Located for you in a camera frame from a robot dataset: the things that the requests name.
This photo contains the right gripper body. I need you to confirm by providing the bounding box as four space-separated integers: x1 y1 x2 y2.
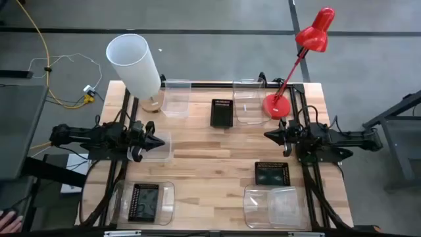
283 120 299 147

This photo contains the black aluminium frame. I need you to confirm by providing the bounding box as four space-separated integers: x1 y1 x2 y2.
97 71 355 237

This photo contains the small clear plastic basket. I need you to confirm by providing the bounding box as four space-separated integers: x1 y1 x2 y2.
126 130 173 163
160 78 192 119

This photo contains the white cable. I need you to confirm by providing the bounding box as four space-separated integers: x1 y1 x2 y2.
28 53 103 90

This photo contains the black floor strip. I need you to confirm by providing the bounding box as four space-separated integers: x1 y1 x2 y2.
0 69 34 79

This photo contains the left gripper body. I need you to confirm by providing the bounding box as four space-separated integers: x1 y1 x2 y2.
130 120 156 151

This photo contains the large clear plastic basket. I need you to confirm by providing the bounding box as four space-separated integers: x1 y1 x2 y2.
110 179 176 226
243 184 310 230

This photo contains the small black mesh basket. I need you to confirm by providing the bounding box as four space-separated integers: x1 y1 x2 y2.
209 98 234 129

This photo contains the red desk lamp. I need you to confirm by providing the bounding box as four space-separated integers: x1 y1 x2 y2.
262 7 336 120

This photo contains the white box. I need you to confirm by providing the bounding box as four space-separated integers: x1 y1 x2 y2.
60 153 90 195

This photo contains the black support strut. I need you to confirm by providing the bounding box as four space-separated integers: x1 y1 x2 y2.
22 156 87 188

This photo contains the person's hand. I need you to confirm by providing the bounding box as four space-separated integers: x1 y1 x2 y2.
0 209 24 234

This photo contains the silver metal bracket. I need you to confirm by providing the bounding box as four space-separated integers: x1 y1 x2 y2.
103 230 142 237
287 231 326 237

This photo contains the grey desk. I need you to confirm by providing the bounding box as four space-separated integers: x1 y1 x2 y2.
0 84 49 181

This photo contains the white cylinder shade table lamp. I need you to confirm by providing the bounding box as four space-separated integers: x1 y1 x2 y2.
105 33 165 114

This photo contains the clear plastic basket white label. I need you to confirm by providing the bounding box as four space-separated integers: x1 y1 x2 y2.
232 78 272 126

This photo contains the black cable bundle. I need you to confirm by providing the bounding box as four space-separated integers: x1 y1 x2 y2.
78 159 128 228
301 163 355 230

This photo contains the yellow cable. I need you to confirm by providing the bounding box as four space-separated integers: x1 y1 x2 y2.
14 0 96 110
29 141 53 151

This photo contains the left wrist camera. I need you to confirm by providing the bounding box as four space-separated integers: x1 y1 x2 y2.
128 146 145 163

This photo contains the grey metal table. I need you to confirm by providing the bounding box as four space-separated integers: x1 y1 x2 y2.
361 89 421 194

